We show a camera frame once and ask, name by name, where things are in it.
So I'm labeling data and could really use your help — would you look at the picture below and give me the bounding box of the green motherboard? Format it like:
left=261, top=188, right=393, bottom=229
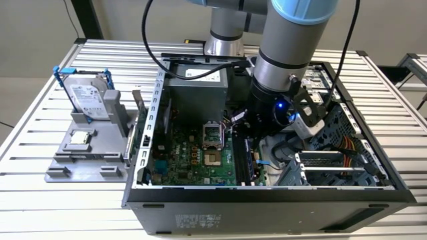
left=151, top=124, right=269, bottom=187

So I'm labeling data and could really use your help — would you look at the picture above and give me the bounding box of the graphics card with metal bracket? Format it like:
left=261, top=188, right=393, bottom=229
left=123, top=86, right=150, bottom=168

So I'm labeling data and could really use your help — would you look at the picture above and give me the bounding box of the metal disk bay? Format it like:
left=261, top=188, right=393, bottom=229
left=277, top=149, right=382, bottom=187

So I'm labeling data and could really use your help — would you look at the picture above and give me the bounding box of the metal socket cover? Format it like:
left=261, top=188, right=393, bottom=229
left=202, top=120, right=225, bottom=149

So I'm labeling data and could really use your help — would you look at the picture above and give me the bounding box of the black frame post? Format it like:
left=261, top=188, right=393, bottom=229
left=70, top=0, right=106, bottom=40

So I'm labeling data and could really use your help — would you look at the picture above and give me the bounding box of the hard disk in blue carrier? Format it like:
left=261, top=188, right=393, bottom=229
left=52, top=65, right=116, bottom=125

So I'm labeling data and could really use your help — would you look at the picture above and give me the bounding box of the silver CPU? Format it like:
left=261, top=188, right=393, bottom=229
left=68, top=131, right=92, bottom=145

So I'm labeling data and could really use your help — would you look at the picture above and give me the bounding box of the grey parts rack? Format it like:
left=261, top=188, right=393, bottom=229
left=44, top=89, right=142, bottom=184

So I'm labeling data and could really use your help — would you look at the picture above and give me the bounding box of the metal drive cage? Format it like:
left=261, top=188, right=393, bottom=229
left=298, top=63, right=335, bottom=106

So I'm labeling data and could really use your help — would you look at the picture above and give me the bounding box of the metal slat side table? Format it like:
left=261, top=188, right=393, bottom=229
left=395, top=52, right=427, bottom=92

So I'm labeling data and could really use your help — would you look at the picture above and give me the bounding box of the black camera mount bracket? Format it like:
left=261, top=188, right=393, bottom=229
left=289, top=73, right=327, bottom=126

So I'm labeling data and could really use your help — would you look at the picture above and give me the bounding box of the grey power supply unit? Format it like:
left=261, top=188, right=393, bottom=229
left=164, top=63, right=230, bottom=126

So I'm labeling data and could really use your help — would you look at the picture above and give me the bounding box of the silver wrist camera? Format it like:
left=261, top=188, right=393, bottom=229
left=291, top=113, right=327, bottom=140

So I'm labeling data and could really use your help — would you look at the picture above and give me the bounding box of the metal locking lever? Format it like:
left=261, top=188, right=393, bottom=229
left=221, top=126, right=234, bottom=151

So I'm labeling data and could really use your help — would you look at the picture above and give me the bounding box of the CPU socket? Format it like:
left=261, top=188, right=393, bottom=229
left=203, top=149, right=225, bottom=167

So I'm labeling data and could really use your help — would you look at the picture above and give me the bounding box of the black cable bundle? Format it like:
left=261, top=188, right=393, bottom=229
left=270, top=138, right=303, bottom=166

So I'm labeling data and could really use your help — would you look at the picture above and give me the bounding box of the red yellow wire bundle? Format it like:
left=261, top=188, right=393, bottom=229
left=338, top=136, right=357, bottom=168

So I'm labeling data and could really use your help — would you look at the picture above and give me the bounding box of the black PC case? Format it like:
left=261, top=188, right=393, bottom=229
left=120, top=52, right=418, bottom=236

